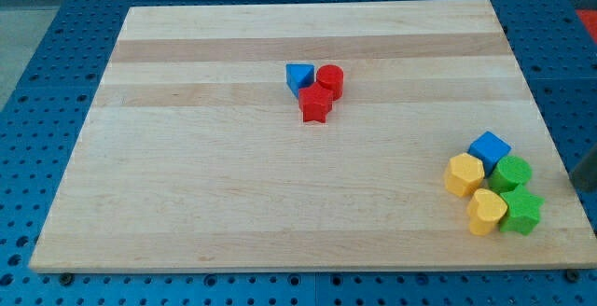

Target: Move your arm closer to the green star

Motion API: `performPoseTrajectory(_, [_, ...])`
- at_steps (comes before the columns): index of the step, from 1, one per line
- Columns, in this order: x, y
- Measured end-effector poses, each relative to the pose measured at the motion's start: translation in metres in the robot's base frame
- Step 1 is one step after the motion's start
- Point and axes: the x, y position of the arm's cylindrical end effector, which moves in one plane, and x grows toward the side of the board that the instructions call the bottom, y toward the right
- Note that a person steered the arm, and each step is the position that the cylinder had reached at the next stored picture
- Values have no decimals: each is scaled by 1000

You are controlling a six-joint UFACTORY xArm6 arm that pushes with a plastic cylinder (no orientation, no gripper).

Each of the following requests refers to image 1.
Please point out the dark robot arm tip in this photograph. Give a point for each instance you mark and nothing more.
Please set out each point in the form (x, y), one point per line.
(583, 176)

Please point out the red star block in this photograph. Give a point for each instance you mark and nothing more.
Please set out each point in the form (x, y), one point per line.
(315, 102)

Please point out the green star block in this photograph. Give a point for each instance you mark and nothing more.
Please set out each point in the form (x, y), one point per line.
(523, 210)

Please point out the blue triangle block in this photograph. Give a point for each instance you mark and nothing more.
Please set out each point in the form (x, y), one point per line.
(298, 76)

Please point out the red cylinder block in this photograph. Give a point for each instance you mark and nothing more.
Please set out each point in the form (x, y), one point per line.
(331, 77)

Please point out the yellow hexagon block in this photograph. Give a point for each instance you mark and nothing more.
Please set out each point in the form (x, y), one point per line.
(463, 175)

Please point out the blue cube block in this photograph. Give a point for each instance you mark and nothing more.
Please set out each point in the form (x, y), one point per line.
(488, 148)

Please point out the yellow heart block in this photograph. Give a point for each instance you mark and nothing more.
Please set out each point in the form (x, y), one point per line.
(485, 210)

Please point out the green cylinder block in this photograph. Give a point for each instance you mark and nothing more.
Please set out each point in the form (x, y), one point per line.
(508, 173)

